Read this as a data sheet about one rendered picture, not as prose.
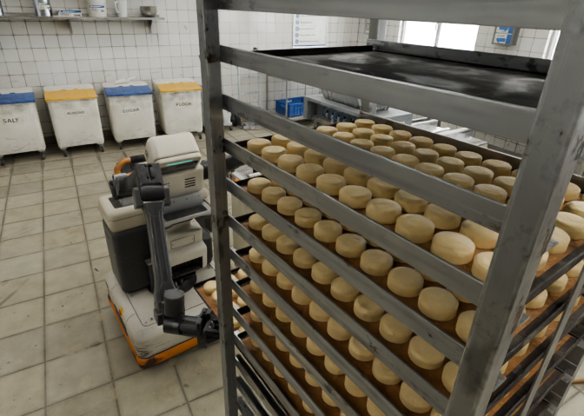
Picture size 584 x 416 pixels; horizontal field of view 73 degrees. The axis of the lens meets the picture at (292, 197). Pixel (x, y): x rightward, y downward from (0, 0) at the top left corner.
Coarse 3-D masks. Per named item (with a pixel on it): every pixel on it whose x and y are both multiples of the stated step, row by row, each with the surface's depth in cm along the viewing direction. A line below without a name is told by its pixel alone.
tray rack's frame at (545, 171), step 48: (576, 0) 26; (576, 48) 27; (576, 96) 28; (528, 144) 31; (576, 144) 30; (528, 192) 32; (528, 240) 33; (528, 288) 36; (576, 288) 52; (480, 336) 39; (480, 384) 40
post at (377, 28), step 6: (372, 24) 96; (378, 24) 95; (384, 24) 96; (372, 30) 97; (378, 30) 95; (384, 30) 97; (372, 36) 97; (378, 36) 96; (384, 36) 97; (366, 102) 104; (372, 102) 104; (366, 108) 104; (372, 108) 104
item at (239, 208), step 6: (240, 168) 245; (246, 168) 245; (252, 168) 246; (240, 174) 238; (234, 198) 253; (234, 204) 256; (240, 204) 247; (234, 210) 258; (240, 210) 249; (246, 210) 241; (252, 210) 234; (234, 216) 260; (234, 234) 268; (234, 240) 270; (240, 240) 260; (234, 246) 272; (240, 246) 263; (246, 246) 254
